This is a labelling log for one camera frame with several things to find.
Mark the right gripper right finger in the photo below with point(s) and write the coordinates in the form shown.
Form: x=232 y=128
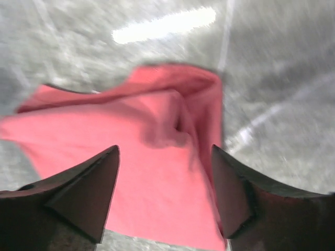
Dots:
x=261 y=213

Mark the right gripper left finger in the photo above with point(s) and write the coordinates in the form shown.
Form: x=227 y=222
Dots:
x=67 y=211

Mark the salmon pink t shirt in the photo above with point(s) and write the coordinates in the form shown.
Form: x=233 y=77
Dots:
x=165 y=120

